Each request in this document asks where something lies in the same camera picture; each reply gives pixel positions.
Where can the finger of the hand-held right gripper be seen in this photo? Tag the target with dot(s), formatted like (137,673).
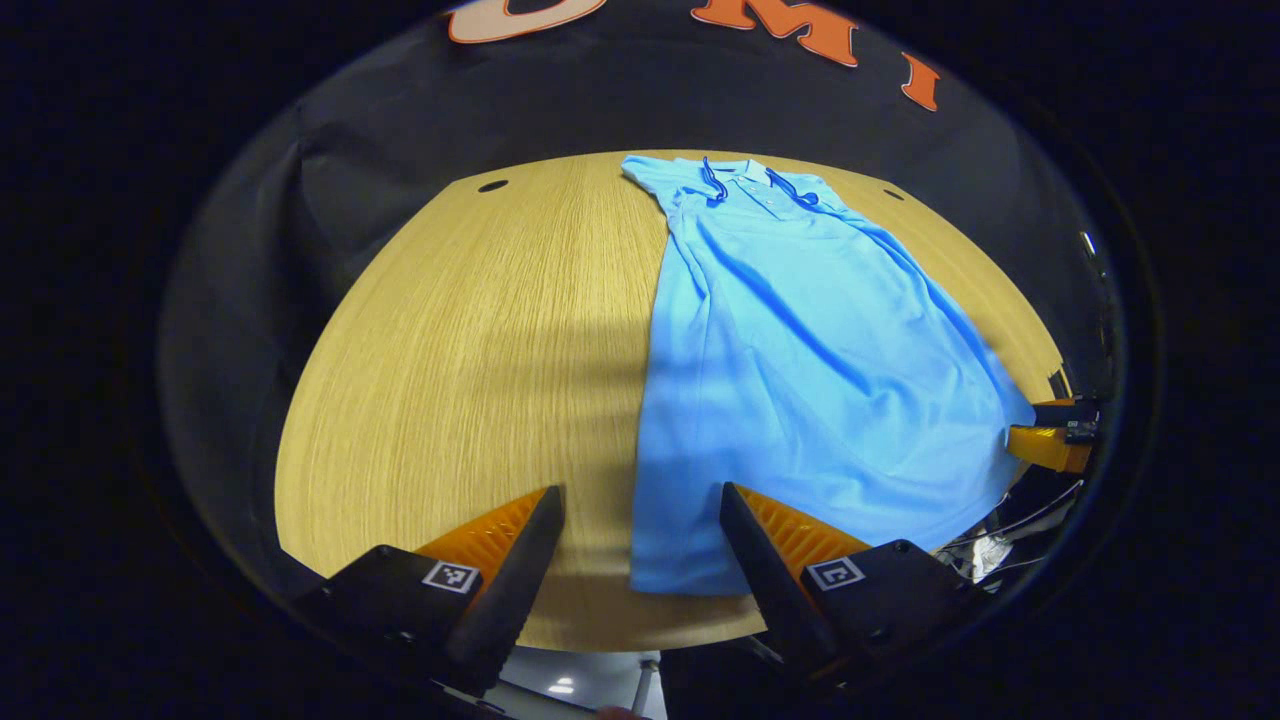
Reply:
(1045,447)
(1065,410)

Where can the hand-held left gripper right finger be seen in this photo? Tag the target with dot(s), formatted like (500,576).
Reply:
(775,590)

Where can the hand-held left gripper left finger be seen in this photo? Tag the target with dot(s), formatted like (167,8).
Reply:
(510,600)

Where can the light blue T-shirt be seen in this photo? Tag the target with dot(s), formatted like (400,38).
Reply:
(800,380)

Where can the metal table leg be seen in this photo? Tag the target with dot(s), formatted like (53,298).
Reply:
(647,690)

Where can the black backdrop cloth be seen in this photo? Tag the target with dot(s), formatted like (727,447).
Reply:
(400,150)

